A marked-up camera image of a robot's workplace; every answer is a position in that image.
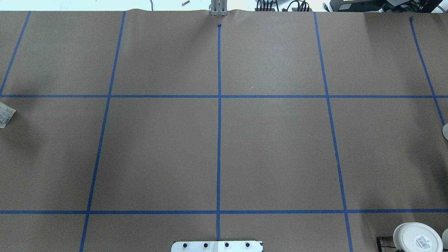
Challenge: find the aluminium frame post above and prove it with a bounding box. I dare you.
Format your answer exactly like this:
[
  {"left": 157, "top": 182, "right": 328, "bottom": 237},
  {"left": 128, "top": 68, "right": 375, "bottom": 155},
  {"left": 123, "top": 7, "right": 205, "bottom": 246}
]
[{"left": 210, "top": 0, "right": 228, "bottom": 16}]

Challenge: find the blue white milk carton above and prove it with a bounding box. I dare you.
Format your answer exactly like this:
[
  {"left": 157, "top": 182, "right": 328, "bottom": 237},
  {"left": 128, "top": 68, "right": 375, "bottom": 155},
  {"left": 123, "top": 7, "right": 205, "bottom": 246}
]
[{"left": 0, "top": 102, "right": 16, "bottom": 128}]

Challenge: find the black wire dish rack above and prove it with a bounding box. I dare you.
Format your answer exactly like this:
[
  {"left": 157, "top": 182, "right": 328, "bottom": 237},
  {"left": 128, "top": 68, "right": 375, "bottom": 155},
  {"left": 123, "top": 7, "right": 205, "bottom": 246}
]
[{"left": 376, "top": 236, "right": 403, "bottom": 252}]

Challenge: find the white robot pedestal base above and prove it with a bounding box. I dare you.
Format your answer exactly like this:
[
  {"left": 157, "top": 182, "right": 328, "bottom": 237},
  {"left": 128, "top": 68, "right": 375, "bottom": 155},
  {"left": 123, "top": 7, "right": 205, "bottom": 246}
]
[{"left": 171, "top": 240, "right": 264, "bottom": 252}]

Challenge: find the white plastic mug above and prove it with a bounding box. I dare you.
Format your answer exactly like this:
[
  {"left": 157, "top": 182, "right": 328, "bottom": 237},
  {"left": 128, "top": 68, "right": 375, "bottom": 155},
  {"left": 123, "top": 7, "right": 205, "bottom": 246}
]
[{"left": 442, "top": 124, "right": 448, "bottom": 140}]

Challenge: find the white bowl in rack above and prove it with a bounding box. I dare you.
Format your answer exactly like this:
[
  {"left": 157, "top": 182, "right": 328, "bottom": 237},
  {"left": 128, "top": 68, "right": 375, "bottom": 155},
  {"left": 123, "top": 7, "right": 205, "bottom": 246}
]
[{"left": 393, "top": 222, "right": 444, "bottom": 252}]

